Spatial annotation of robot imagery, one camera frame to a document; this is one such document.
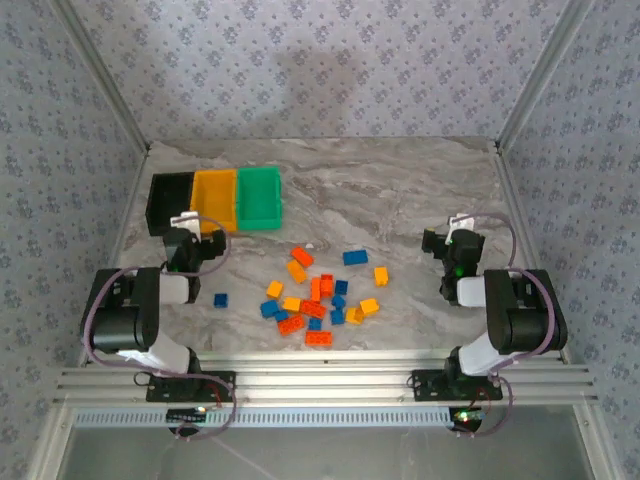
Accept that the yellow plastic bin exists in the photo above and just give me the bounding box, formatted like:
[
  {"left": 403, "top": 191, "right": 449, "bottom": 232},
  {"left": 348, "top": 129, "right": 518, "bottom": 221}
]
[{"left": 189, "top": 168, "right": 240, "bottom": 234}]

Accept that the green plastic bin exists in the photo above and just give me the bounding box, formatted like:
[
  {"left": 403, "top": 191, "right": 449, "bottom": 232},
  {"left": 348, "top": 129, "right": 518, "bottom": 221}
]
[{"left": 234, "top": 165, "right": 284, "bottom": 232}]

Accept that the black plastic bin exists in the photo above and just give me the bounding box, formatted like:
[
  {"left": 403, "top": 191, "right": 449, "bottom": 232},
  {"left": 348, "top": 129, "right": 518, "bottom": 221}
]
[{"left": 144, "top": 172, "right": 197, "bottom": 236}]

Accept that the black controller board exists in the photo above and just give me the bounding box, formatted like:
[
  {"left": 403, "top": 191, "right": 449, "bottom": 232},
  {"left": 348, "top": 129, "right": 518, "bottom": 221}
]
[
  {"left": 448, "top": 407, "right": 487, "bottom": 432},
  {"left": 166, "top": 407, "right": 209, "bottom": 422}
]

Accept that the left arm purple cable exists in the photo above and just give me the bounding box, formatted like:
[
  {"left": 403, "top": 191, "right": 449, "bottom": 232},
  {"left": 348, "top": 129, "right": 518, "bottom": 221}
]
[{"left": 79, "top": 214, "right": 239, "bottom": 444}]

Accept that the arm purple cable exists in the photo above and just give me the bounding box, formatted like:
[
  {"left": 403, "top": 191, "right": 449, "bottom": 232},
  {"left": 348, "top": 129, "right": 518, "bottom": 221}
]
[
  {"left": 452, "top": 212, "right": 566, "bottom": 439},
  {"left": 79, "top": 214, "right": 239, "bottom": 444}
]

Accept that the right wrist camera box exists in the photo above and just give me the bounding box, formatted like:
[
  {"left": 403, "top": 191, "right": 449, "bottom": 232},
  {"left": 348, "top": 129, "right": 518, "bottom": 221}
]
[{"left": 446, "top": 213, "right": 486, "bottom": 250}]

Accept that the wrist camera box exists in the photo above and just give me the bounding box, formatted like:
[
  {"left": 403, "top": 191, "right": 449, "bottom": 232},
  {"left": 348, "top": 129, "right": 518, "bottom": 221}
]
[
  {"left": 446, "top": 213, "right": 486, "bottom": 250},
  {"left": 167, "top": 211, "right": 202, "bottom": 247}
]

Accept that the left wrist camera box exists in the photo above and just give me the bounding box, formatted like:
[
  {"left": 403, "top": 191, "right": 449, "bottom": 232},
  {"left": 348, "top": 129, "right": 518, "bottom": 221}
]
[{"left": 167, "top": 211, "right": 202, "bottom": 247}]

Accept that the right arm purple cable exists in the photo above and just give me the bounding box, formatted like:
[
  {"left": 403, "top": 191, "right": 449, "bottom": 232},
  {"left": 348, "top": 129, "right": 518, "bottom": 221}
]
[{"left": 452, "top": 212, "right": 566, "bottom": 439}]

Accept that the aluminium table side rail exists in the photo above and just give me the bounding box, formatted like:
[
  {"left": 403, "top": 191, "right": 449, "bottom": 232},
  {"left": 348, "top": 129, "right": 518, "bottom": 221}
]
[
  {"left": 78, "top": 142, "right": 152, "bottom": 365},
  {"left": 493, "top": 142, "right": 574, "bottom": 365}
]

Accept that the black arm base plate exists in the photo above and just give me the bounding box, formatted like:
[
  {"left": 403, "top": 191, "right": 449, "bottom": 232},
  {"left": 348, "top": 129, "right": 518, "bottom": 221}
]
[
  {"left": 410, "top": 369, "right": 503, "bottom": 402},
  {"left": 146, "top": 371, "right": 237, "bottom": 403}
]

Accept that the aluminium table edge rail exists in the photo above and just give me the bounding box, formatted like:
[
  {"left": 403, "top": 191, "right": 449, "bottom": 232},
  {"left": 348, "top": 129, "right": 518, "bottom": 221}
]
[{"left": 82, "top": 349, "right": 572, "bottom": 366}]

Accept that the wide aluminium mounting rail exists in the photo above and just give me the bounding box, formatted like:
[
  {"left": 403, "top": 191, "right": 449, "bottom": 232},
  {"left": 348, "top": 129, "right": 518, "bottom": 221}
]
[{"left": 52, "top": 364, "right": 600, "bottom": 407}]

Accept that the aluminium frame post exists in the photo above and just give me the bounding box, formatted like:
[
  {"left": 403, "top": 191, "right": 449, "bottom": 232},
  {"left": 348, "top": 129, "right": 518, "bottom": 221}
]
[
  {"left": 494, "top": 0, "right": 597, "bottom": 151},
  {"left": 48, "top": 0, "right": 153, "bottom": 153}
]

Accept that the grey slotted cable duct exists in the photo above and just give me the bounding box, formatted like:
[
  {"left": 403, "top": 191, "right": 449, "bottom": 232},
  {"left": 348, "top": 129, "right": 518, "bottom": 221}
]
[{"left": 72, "top": 405, "right": 454, "bottom": 429}]

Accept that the aluminium frame leg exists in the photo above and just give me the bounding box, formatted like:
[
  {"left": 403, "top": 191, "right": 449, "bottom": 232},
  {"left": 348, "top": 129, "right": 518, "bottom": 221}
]
[
  {"left": 573, "top": 403, "right": 621, "bottom": 480},
  {"left": 27, "top": 404, "right": 76, "bottom": 480}
]

